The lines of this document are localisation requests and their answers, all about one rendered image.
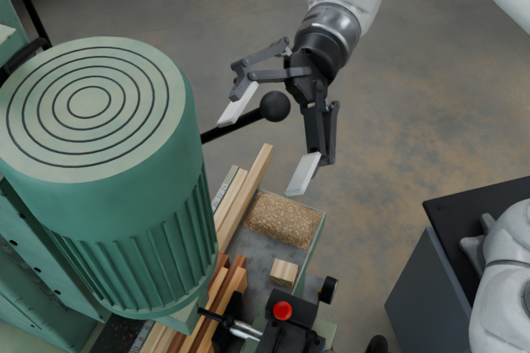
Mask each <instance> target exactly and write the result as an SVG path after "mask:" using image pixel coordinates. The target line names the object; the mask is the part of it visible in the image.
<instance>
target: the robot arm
mask: <svg viewBox="0 0 530 353"><path fill-rule="evenodd" d="M493 1H494V2H495V3H496V4H497V5H498V6H499V7H500V8H501V9H502V10H503V11H504V12H505V13H506V14H507V15H508V16H509V17H511V18H512V19H513V20H514V21H515V22H516V23H517V24H518V25H519V26H520V27H521V28H522V29H523V30H525V31H526V32H527V33H528V34H529V35H530V0H493ZM381 2H382V0H308V12H307V13H306V15H305V17H304V19H303V21H302V23H301V25H300V27H299V28H298V29H297V32H296V34H295V36H294V41H293V44H294V46H293V48H292V50H290V48H288V45H289V39H288V38H287V37H286V36H285V37H283V38H281V39H278V40H276V41H274V42H272V43H271V45H270V46H269V47H268V48H267V49H265V50H261V51H259V52H256V53H254V54H250V55H249V56H246V57H243V58H241V59H239V60H237V61H234V62H232V63H231V64H230V68H231V69H232V70H233V71H234V72H236V74H237V77H235V78H234V79H233V82H234V86H233V88H232V89H231V91H230V92H229V95H228V98H229V99H230V100H231V102H230V104H229V105H228V106H227V108H226V110H225V112H224V113H223V115H222V116H221V117H220V119H219V120H218V122H217V126H218V127H219V128H222V127H225V126H228V125H231V124H235V123H236V121H237V119H238V117H239V116H240V115H241V113H242V111H243V110H244V108H245V107H246V105H247V104H248V101H249V100H250V98H251V97H252V95H253V94H254V92H255V90H256V88H257V87H258V86H259V85H258V84H264V83H283V82H284V83H285V86H286V88H285V89H286V90H287V91H288V92H289V93H290V94H291V95H292V96H293V98H294V99H295V101H296V102H297V103H298V104H300V113H301V114H302V115H303V116H304V129H305V136H306V144H307V151H308V154H304V155H303V156H302V159H301V160H300V163H299V165H298V167H297V169H296V171H295V173H294V174H293V178H292V180H291V181H290V183H289V186H288V188H287V189H286V192H285V194H286V195H287V196H293V195H303V194H304V192H305V190H306V187H307V186H308V183H309V181H310V179H313V178H314V177H315V176H316V174H317V171H318V170H319V167H320V166H325V165H333V164H334V163H335V153H336V134H337V115H338V111H339V109H340V102H339V101H338V100H336V101H332V100H331V99H330V98H329V97H328V96H327V90H328V87H329V86H330V84H331V83H332V82H333V81H334V79H335V77H336V75H337V74H338V71H339V69H341V68H343V67H344V66H345V65H346V64H347V63H348V62H349V59H350V58H351V55H352V53H353V51H354V49H355V47H356V46H357V44H358V42H359V40H360V38H361V37H362V36H363V35H364V34H365V33H366V32H367V31H368V29H369V28H370V26H371V24H372V22H373V20H374V19H375V16H376V14H377V12H378V11H379V7H380V5H381ZM273 56H274V57H278V58H280V57H284V60H283V69H271V70H256V71H252V70H251V69H250V67H249V66H250V65H253V64H255V63H257V62H260V61H263V60H265V59H268V58H270V57H273ZM313 102H314V103H315V105H314V106H312V107H308V104H310V103H313ZM316 151H317V152H316ZM479 220H480V224H481V225H482V228H483V232H484V234H483V235H481V236H476V237H467V238H463V239H461V241H460V243H459V247H460V249H462V250H463V252H464V253H465V254H466V255H467V256H468V259H469V261H470V262H471V263H472V266H473V268H474V270H475V271H476V273H477V275H478V277H479V279H480V285H479V287H478V290H477V293H476V297H475V301H474V304H473V308H472V314H471V318H470V323H469V328H468V337H469V343H470V348H471V352H472V353H530V199H525V200H522V201H520V202H518V203H515V204H513V205H512V206H511V207H510V208H508V209H507V210H506V211H505V212H504V213H503V214H502V215H501V216H500V218H499V219H498V220H497V221H495V220H494V218H493V217H492V216H491V215H490V214H488V213H485V214H483V215H482V216H480V217H479Z"/></svg>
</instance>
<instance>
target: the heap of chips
mask: <svg viewBox="0 0 530 353"><path fill-rule="evenodd" d="M321 216H322V214H321V213H319V212H317V211H314V210H310V209H308V208H307V207H305V206H302V205H301V204H299V203H295V202H293V201H290V200H288V199H284V198H282V197H279V196H276V195H269V194H267V193H264V192H262V191H259V193H258V195H257V196H256V199H255V201H254V203H253V204H252V207H251V209H250V211H249V212H248V215H247V217H246V218H245V220H244V223H243V225H242V226H243V227H245V228H247V229H251V230H253V231H256V232H259V233H262V234H264V235H266V236H269V237H272V238H274V239H276V240H280V241H282V242H284V243H288V244H290V245H293V246H294V247H299V248H300V249H303V250H306V251H307V250H308V247H309V244H310V243H311V240H312V237H313V235H314V233H315V230H316V227H317V225H318V223H319V219H320V218H321Z"/></svg>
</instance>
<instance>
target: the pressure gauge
mask: <svg viewBox="0 0 530 353"><path fill-rule="evenodd" d="M338 282H339V279H335V278H333V277H330V276H327V277H326V279H325V281H324V284H323V287H322V288H320V289H319V292H318V295H319V301H321V302H324V303H327V304H329V305H331V303H332V300H333V298H334V293H335V291H336V289H337V286H338Z"/></svg>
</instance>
